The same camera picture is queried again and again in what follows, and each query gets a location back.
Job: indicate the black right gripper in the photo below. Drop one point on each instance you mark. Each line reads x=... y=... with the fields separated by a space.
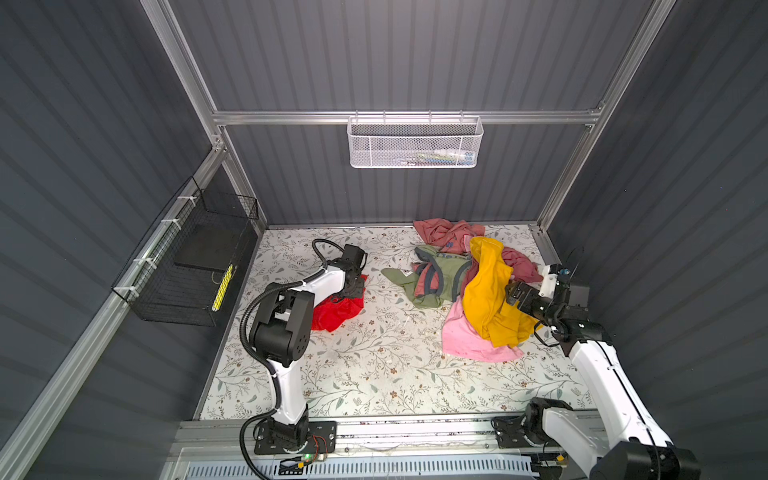
x=531 y=294

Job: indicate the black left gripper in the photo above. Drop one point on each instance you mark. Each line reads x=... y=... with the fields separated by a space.
x=358 y=289

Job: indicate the yellow cloth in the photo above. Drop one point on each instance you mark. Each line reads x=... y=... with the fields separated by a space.
x=484 y=298

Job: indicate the red cloth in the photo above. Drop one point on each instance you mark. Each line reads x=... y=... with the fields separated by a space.
x=333 y=304

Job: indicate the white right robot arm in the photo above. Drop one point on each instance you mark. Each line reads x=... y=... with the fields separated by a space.
x=623 y=441

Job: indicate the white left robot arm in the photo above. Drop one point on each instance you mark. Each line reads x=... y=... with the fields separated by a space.
x=275 y=329

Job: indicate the green cloth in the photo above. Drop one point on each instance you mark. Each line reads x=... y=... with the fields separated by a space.
x=436 y=278

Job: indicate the light pink cloth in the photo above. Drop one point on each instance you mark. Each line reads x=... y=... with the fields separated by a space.
x=460 y=339

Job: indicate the items in white basket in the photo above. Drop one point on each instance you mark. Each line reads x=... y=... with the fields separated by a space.
x=449 y=158

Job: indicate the yellow marker pen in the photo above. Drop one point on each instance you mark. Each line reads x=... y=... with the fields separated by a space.
x=222 y=288

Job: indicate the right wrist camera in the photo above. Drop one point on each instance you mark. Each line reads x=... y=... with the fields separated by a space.
x=557 y=286

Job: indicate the white mesh wall basket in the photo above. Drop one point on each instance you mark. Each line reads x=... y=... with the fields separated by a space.
x=380 y=146

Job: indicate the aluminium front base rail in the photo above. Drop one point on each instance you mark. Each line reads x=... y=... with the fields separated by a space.
x=436 y=446

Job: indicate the black wire wall basket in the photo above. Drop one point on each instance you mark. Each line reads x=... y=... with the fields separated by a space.
x=174 y=278

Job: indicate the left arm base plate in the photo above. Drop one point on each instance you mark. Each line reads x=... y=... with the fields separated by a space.
x=305 y=437

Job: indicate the aluminium horizontal back rail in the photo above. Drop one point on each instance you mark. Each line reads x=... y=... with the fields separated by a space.
x=315 y=118

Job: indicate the aluminium right corner post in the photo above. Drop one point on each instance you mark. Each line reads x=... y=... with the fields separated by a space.
x=646 y=34

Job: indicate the aluminium corner frame post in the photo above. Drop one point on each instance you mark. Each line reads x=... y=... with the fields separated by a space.
x=177 y=49

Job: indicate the aluminium left wall rail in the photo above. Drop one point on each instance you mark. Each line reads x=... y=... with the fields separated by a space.
x=71 y=217

